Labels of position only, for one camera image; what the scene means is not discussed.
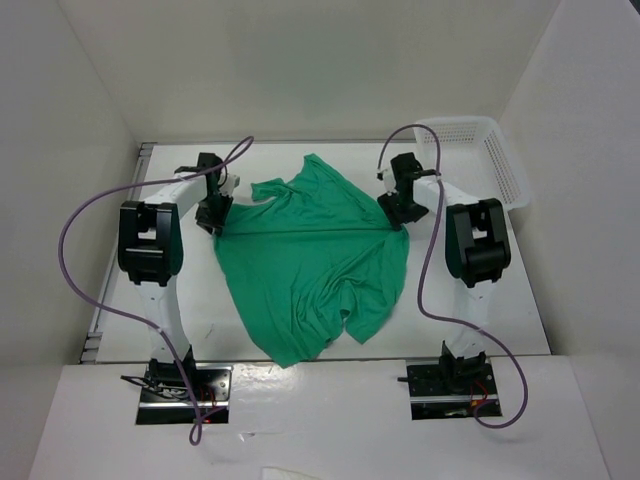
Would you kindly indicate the green tank top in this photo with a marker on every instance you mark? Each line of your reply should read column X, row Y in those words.
column 309, row 260

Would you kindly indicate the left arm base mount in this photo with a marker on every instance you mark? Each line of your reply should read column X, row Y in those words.
column 170, row 404

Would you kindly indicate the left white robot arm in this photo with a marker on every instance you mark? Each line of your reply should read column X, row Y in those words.
column 151, row 252

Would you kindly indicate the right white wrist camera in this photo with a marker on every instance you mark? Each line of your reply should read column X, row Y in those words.
column 387, row 177

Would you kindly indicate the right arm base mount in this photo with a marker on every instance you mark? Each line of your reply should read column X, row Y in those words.
column 451, row 387

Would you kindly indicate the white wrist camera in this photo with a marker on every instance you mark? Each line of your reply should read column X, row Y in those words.
column 387, row 177
column 228, row 183

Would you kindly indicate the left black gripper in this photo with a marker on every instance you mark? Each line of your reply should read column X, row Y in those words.
column 215, row 222

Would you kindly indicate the white plastic mesh basket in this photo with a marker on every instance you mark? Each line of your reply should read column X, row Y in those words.
column 475, row 157

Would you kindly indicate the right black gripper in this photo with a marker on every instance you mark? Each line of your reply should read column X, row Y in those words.
column 396, row 217

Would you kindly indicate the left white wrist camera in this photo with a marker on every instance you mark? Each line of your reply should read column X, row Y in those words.
column 228, row 183

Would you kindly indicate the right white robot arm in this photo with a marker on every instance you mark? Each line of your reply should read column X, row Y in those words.
column 476, row 252

